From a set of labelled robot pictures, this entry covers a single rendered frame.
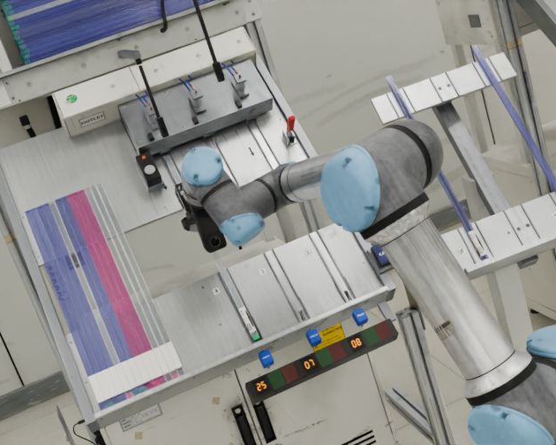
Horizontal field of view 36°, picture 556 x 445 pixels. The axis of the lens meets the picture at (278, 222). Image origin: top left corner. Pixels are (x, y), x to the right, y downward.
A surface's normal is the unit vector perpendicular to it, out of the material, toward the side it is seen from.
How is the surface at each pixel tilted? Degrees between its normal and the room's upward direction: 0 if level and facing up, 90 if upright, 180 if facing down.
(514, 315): 90
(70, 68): 90
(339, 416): 92
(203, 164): 59
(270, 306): 46
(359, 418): 90
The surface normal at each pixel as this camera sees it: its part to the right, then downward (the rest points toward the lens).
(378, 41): 0.31, 0.20
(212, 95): 0.01, -0.49
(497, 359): 0.15, -0.15
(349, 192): -0.76, 0.30
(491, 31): -0.90, 0.37
